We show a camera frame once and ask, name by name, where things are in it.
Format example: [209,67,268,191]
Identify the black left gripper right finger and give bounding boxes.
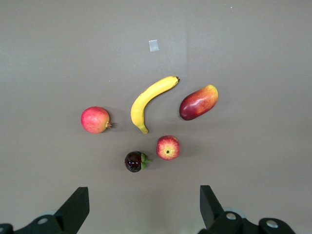
[197,185,259,234]

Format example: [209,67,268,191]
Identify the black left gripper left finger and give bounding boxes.
[14,187,90,234]

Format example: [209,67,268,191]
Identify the red yellow apple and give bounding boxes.
[156,135,181,161]

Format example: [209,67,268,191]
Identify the yellow banana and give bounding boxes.
[130,75,181,134]

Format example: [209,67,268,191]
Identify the dark purple mangosteen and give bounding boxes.
[124,151,153,173]

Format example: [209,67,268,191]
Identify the red yellow mango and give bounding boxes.
[179,84,219,121]

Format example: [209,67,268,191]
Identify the small grey tape piece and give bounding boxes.
[148,39,160,53]

